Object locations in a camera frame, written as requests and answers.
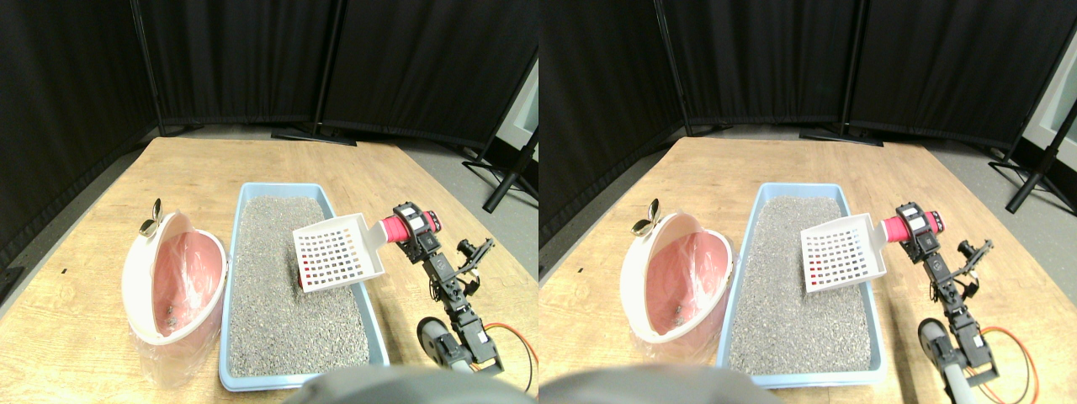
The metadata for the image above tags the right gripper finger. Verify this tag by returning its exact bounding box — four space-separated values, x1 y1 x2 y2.
894 202 931 245
393 202 432 245

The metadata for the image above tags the white scoop with red handle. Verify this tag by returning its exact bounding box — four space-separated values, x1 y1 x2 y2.
799 210 945 295
292 210 441 293

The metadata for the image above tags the blue litter tray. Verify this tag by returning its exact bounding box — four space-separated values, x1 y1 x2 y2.
717 182 888 390
219 182 390 393

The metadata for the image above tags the white shelf unit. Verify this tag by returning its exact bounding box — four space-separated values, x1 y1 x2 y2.
1022 50 1077 152

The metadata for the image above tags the white bin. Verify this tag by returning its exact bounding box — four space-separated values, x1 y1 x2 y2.
120 199 230 390
620 199 735 367

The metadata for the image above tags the black bracket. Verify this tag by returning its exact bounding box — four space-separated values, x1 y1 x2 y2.
955 239 994 280
454 238 496 279

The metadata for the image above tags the orange wire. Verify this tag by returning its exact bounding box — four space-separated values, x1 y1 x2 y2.
488 322 538 392
980 326 1040 404

